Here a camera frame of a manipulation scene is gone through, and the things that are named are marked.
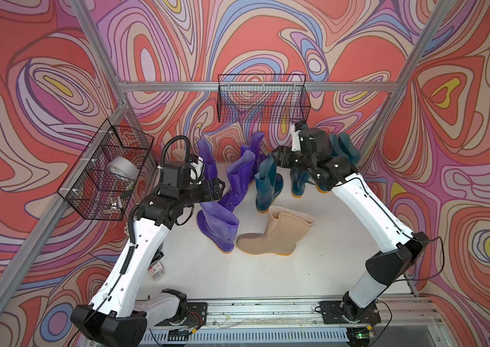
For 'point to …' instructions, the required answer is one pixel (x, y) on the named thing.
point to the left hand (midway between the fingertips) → (217, 185)
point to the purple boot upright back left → (211, 170)
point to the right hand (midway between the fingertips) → (279, 159)
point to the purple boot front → (219, 223)
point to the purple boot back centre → (259, 158)
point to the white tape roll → (124, 167)
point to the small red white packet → (157, 271)
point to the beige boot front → (284, 228)
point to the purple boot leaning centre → (239, 177)
